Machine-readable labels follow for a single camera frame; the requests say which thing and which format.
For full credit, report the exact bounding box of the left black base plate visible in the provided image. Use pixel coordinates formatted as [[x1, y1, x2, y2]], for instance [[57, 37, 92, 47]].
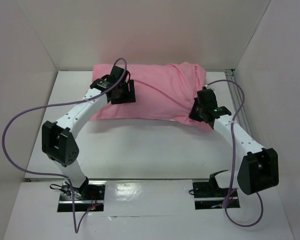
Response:
[[56, 182, 106, 213]]

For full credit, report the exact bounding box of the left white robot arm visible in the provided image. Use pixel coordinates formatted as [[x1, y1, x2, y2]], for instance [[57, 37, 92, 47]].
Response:
[[41, 75, 136, 200]]

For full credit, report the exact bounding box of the pink satin pillowcase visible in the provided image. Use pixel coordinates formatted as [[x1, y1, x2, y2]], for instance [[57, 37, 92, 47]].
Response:
[[91, 62, 212, 132]]

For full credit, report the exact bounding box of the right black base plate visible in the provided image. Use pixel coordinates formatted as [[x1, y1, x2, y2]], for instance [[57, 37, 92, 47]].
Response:
[[188, 170, 229, 210]]

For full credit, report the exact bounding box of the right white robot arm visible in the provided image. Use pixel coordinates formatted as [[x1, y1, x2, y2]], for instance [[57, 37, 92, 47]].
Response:
[[189, 88, 279, 195]]

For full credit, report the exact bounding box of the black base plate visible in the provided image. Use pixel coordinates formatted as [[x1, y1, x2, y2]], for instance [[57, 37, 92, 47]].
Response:
[[188, 170, 229, 210], [56, 182, 106, 213]]

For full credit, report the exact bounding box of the aluminium frame rail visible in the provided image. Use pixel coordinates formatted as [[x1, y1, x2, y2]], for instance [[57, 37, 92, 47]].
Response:
[[224, 69, 251, 135]]

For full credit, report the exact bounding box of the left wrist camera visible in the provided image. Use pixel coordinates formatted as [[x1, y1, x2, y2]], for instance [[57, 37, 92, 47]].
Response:
[[110, 65, 129, 82]]

